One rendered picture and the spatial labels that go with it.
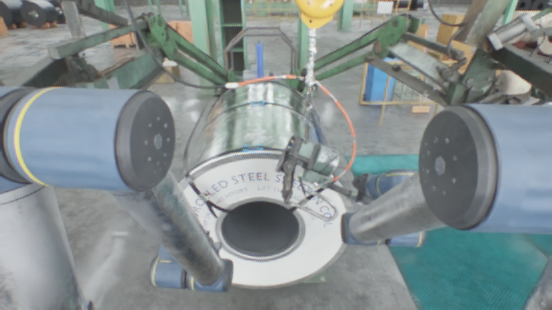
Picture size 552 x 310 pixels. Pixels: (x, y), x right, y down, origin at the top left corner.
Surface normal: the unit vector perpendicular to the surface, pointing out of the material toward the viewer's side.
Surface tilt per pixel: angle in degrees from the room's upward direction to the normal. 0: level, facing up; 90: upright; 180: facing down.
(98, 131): 51
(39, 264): 86
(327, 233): 90
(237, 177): 90
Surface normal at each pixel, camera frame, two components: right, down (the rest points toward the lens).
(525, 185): -0.06, 0.11
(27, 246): 0.83, 0.19
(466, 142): -0.99, -0.09
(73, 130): -0.07, -0.18
